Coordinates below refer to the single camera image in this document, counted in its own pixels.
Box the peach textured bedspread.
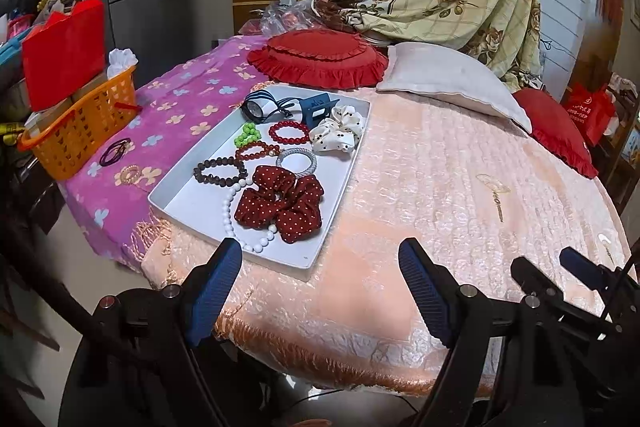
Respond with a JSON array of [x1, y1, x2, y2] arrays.
[[140, 79, 633, 397]]

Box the red polka dot scrunchie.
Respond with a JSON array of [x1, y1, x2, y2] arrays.
[[234, 165, 324, 244]]

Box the white rectangular tray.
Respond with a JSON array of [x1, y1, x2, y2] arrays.
[[149, 108, 359, 281]]

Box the red ruffled cushion right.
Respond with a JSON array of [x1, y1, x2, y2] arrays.
[[513, 88, 598, 179]]

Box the red shopping bag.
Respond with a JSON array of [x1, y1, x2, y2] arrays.
[[564, 83, 616, 147]]

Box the purple floral blanket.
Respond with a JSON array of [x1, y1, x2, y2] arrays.
[[58, 36, 267, 272]]

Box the white polka dot scrunchie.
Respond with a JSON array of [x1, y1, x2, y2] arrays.
[[309, 105, 366, 154]]

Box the dark blue striped headband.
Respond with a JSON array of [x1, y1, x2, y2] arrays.
[[241, 89, 300, 124]]

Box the orange plastic basket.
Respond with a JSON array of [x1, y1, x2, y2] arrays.
[[16, 66, 142, 181]]

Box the blue hair claw clip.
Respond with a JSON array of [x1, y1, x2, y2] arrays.
[[299, 93, 338, 130]]

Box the white pillow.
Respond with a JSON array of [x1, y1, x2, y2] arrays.
[[376, 42, 533, 133]]

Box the white tissue paper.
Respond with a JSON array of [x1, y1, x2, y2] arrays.
[[106, 49, 138, 79]]

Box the red ruffled heart cushion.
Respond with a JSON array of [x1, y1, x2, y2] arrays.
[[247, 28, 388, 91]]

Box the red box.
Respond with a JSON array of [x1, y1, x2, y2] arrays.
[[22, 0, 105, 112]]

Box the clear plastic bag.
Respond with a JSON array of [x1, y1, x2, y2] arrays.
[[259, 0, 324, 37]]

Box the white bead necklace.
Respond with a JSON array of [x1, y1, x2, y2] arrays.
[[220, 176, 279, 256]]

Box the dark brown bead bracelet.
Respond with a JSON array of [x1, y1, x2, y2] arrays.
[[192, 155, 249, 189]]

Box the gold beaded hair tie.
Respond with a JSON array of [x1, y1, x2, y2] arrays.
[[118, 163, 143, 186]]

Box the maroon bead bracelet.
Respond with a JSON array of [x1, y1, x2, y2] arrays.
[[234, 140, 281, 163]]

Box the black hair ties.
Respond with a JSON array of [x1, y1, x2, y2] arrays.
[[98, 136, 132, 168]]

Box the silver glitter hair tie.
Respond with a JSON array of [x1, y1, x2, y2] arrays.
[[274, 146, 319, 179]]

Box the green bead bracelet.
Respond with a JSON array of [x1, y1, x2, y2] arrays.
[[233, 121, 263, 148]]

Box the red bead bracelet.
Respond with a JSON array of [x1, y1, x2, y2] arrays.
[[267, 119, 313, 146]]

